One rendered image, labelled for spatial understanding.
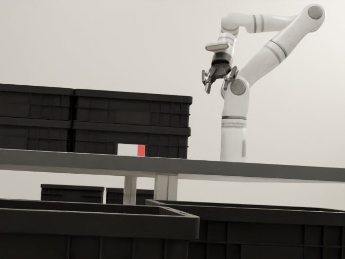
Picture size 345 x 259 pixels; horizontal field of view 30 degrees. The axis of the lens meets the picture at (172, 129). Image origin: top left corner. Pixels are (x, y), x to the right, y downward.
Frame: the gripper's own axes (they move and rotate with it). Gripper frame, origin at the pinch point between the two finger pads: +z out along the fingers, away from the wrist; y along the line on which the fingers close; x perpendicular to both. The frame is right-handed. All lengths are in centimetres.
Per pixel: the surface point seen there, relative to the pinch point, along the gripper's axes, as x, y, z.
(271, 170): 14, -30, 45
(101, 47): -157, 203, -206
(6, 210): 112, -40, 115
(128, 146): 9.3, 22.5, 29.8
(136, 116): 13.5, 19.9, 20.6
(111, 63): -169, 197, -196
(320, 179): 5, -42, 43
